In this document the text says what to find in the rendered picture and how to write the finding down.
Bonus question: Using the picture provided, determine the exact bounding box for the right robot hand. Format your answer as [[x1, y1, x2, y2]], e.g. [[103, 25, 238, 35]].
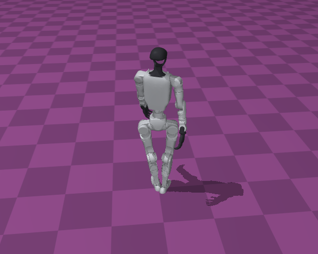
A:
[[174, 126, 186, 150]]

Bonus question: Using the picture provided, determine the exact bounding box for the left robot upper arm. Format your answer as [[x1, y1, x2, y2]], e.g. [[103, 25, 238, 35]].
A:
[[134, 70, 145, 97]]

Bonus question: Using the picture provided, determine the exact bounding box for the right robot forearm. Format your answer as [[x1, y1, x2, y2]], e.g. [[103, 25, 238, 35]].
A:
[[178, 101, 187, 131]]

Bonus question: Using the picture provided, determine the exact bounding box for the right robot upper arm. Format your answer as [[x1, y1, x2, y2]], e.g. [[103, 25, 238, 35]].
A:
[[170, 75, 184, 109]]

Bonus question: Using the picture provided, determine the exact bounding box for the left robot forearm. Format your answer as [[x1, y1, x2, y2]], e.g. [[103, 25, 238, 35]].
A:
[[137, 96, 147, 108]]

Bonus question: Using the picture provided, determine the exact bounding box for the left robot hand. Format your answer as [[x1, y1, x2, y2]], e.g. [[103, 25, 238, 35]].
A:
[[141, 105, 152, 119]]

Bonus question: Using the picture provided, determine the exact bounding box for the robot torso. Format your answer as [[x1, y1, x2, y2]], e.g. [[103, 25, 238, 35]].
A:
[[143, 69, 172, 131]]

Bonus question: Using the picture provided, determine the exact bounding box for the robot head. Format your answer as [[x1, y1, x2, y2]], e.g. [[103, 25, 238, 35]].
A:
[[149, 47, 167, 77]]

